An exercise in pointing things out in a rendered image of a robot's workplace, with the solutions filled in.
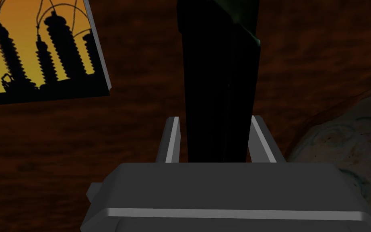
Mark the orange and black book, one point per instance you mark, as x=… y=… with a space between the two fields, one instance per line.
x=37 y=48

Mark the grey patterned plate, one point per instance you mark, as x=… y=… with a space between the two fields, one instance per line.
x=349 y=145

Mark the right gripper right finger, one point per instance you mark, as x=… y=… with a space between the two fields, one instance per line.
x=264 y=141

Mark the black bottle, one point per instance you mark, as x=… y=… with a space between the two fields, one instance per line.
x=219 y=80

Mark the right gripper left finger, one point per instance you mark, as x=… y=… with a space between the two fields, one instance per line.
x=171 y=141

